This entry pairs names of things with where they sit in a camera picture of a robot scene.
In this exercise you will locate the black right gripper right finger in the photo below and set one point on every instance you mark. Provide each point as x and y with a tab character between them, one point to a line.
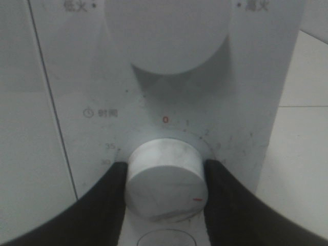
235	216

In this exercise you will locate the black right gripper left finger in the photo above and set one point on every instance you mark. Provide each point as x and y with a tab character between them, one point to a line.
95	219

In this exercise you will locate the round white door button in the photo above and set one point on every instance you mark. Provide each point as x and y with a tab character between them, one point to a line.
166	237

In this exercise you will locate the white microwave door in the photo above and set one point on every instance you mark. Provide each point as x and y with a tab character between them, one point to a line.
35	179

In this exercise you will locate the white microwave knob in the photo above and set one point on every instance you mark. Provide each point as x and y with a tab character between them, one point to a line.
168	37
166	181

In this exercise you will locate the white microwave oven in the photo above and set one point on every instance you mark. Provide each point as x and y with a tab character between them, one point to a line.
105	108

